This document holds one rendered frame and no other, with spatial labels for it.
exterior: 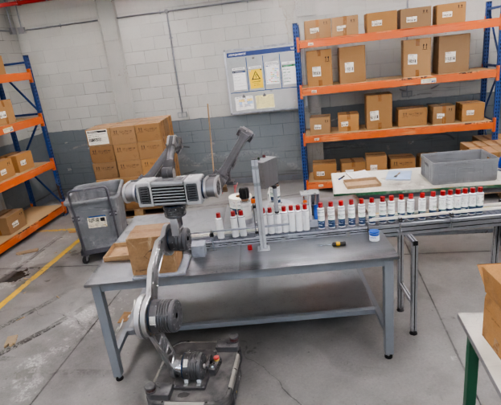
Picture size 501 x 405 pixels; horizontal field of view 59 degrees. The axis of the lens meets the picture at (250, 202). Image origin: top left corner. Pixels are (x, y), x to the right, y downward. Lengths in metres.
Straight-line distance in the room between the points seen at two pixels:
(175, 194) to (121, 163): 4.13
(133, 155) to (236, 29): 2.63
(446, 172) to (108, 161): 4.53
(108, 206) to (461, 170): 3.76
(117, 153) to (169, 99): 1.66
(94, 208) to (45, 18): 4.23
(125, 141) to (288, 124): 2.70
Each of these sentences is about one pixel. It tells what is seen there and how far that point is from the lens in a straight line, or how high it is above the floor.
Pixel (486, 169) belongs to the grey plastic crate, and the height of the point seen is 0.91.
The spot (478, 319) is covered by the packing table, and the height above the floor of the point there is 0.78.
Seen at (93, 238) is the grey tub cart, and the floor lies 0.32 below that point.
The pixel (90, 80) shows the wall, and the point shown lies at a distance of 8.35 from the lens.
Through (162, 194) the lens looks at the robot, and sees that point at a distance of 2.63.
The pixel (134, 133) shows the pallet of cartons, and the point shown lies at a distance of 6.52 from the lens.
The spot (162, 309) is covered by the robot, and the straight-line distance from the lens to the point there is 2.42.
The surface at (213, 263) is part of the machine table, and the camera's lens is 3.08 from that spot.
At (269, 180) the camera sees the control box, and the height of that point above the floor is 1.33.
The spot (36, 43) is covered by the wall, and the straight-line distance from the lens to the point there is 8.78.
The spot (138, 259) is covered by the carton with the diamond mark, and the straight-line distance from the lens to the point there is 3.02.
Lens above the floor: 2.18
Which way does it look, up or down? 19 degrees down
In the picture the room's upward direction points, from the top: 7 degrees counter-clockwise
